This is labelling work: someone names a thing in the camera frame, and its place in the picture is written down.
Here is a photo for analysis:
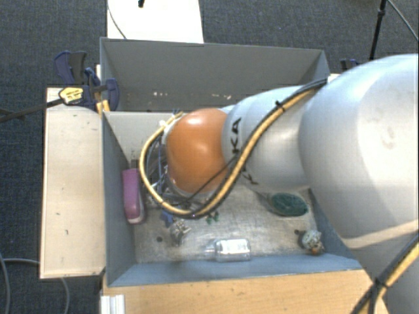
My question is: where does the clear plastic bottle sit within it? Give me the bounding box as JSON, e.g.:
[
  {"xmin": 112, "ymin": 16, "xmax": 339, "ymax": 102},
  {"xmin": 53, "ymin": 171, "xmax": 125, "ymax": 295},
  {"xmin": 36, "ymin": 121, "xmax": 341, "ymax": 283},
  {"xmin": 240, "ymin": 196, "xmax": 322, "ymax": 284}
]
[{"xmin": 205, "ymin": 237, "xmax": 253, "ymax": 263}]

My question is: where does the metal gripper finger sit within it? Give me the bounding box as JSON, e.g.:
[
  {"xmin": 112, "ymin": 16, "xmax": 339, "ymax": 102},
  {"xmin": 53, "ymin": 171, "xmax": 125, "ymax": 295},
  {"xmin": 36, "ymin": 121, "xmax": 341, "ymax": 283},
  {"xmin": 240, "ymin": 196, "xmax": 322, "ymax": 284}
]
[
  {"xmin": 175, "ymin": 220, "xmax": 192, "ymax": 237},
  {"xmin": 169, "ymin": 228, "xmax": 184, "ymax": 247}
]

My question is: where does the grey metal bin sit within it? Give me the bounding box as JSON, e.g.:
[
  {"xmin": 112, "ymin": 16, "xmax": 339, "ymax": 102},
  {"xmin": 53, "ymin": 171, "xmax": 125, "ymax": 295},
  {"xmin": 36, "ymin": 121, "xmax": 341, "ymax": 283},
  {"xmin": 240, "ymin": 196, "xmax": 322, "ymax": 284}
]
[{"xmin": 99, "ymin": 37, "xmax": 365, "ymax": 288}]

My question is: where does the pale wood board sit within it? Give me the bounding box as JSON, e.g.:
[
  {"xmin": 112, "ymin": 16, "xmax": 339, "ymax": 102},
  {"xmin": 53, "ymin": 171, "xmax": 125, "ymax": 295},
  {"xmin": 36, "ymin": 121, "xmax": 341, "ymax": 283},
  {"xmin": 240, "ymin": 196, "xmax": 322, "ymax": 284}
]
[{"xmin": 39, "ymin": 87, "xmax": 107, "ymax": 279}]

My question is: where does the small grey toy animal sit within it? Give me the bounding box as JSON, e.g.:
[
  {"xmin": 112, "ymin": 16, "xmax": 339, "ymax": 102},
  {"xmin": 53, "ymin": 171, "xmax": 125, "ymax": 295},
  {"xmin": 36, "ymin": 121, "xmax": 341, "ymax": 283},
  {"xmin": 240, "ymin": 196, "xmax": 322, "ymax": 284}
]
[{"xmin": 295, "ymin": 228, "xmax": 325, "ymax": 256}]

